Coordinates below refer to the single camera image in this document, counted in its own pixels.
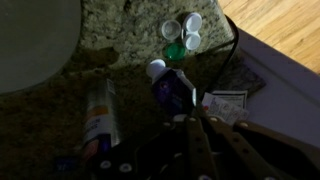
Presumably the clear lens case cap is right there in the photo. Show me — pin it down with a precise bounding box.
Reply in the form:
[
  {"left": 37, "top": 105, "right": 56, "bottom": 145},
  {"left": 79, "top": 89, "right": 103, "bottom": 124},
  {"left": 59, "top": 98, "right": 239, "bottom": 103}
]
[{"left": 161, "top": 20, "right": 181, "bottom": 40}]

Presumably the white toothpaste tube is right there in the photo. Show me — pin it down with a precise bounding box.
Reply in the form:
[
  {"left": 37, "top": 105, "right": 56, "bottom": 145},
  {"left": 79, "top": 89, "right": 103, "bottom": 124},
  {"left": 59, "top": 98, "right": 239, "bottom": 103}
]
[{"left": 146, "top": 59, "right": 197, "bottom": 116}]

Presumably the white oval sink basin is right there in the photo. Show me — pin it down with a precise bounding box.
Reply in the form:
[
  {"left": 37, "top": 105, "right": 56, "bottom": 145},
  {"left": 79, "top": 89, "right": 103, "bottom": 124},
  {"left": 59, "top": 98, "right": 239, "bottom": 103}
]
[{"left": 0, "top": 0, "right": 81, "bottom": 93}]

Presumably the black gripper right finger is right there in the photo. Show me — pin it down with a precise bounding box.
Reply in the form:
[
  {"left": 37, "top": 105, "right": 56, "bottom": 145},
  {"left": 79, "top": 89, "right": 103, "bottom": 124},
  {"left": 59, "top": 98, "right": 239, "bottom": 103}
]
[{"left": 195, "top": 105, "right": 320, "bottom": 180}]

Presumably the black power cable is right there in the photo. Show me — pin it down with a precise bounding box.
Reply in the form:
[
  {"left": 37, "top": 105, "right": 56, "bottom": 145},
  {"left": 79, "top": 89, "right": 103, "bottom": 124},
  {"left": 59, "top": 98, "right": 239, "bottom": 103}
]
[{"left": 206, "top": 14, "right": 241, "bottom": 94}]

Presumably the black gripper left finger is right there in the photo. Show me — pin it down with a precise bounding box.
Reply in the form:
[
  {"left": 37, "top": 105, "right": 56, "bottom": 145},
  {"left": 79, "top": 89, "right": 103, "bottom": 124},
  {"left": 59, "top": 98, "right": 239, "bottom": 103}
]
[{"left": 88, "top": 114, "right": 200, "bottom": 180}]

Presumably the white contact lens case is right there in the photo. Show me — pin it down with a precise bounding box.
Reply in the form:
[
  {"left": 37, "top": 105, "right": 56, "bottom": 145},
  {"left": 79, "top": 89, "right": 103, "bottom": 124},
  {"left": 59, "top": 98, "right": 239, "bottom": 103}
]
[{"left": 181, "top": 12, "right": 202, "bottom": 50}]

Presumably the green lens case cap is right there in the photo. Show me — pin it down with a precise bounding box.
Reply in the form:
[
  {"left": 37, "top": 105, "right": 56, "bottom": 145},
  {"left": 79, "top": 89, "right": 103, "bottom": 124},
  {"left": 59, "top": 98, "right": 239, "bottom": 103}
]
[{"left": 165, "top": 43, "right": 185, "bottom": 61}]

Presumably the silver orange-capped spray can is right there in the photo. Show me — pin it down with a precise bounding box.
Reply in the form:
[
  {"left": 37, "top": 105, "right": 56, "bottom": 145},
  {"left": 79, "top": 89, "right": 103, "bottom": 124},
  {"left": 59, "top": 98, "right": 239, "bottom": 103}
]
[{"left": 83, "top": 79, "right": 120, "bottom": 161}]

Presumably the folded paper leaflet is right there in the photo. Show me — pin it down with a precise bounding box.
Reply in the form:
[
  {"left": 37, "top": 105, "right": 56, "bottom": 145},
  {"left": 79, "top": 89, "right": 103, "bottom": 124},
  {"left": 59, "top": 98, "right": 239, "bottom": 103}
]
[{"left": 202, "top": 65, "right": 266, "bottom": 125}]

